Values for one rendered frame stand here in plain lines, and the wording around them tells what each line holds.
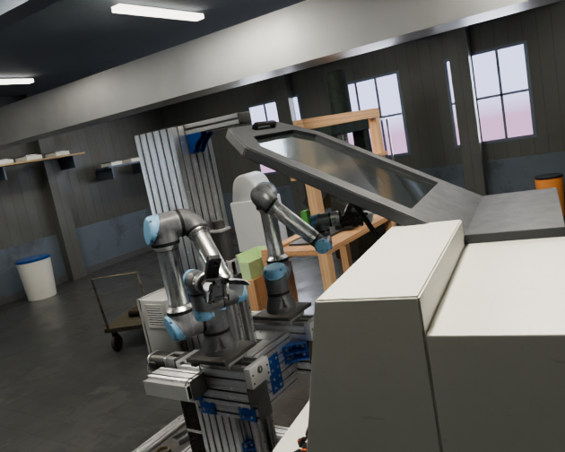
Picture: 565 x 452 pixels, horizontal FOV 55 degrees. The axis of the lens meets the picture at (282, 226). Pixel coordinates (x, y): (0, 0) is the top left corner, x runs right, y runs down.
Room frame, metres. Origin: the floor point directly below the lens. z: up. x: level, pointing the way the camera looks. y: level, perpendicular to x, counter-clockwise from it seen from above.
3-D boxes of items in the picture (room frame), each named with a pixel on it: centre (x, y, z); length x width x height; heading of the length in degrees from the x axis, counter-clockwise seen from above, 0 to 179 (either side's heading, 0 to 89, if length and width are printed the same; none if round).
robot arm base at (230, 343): (2.28, 0.37, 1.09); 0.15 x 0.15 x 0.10
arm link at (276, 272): (2.69, 0.08, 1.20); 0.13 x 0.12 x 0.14; 171
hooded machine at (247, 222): (9.38, 0.37, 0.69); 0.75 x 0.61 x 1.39; 52
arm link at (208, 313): (1.99, 0.34, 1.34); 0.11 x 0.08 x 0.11; 119
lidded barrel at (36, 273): (9.04, 4.21, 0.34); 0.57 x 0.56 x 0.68; 55
